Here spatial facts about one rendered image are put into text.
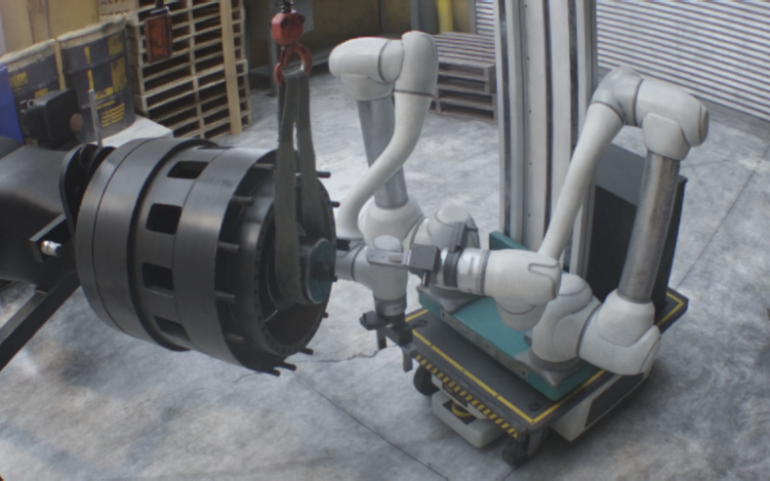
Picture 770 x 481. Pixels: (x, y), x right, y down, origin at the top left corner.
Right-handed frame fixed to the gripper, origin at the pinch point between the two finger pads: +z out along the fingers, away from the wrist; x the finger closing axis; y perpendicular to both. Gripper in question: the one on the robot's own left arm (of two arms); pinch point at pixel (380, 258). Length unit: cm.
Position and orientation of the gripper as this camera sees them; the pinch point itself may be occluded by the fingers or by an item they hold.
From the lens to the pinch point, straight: 132.7
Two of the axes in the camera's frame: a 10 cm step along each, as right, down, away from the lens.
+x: 2.6, 2.9, 9.2
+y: -2.0, 9.5, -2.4
